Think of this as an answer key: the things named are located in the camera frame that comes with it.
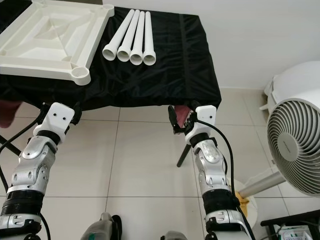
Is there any pink cloth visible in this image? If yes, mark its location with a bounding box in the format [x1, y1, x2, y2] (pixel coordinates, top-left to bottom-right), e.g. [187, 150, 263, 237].
[0, 100, 18, 128]
[172, 105, 189, 121]

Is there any black tablecloth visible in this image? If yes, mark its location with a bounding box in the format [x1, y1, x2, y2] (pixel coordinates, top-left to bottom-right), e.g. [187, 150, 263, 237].
[0, 0, 222, 112]

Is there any yellow cloth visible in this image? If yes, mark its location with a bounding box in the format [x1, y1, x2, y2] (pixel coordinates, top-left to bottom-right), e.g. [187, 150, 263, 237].
[236, 190, 251, 211]

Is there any grey robot left foot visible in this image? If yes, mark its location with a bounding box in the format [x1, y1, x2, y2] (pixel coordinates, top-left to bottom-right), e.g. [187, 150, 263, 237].
[84, 212, 123, 240]

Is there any green white box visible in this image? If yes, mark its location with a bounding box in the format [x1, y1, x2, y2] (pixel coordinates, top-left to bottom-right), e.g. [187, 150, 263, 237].
[277, 225, 320, 240]

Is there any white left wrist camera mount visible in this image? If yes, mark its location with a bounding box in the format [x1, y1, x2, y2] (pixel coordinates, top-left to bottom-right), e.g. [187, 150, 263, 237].
[41, 102, 80, 138]

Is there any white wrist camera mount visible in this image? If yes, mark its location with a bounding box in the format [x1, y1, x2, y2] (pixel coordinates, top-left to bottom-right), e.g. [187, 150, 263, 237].
[41, 102, 80, 138]
[194, 106, 217, 137]

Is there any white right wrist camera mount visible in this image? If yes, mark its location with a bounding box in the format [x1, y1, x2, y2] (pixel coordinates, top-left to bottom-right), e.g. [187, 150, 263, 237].
[194, 106, 217, 137]

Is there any black metal frame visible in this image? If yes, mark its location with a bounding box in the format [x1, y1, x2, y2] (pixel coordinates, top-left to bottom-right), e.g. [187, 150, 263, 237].
[260, 210, 320, 240]

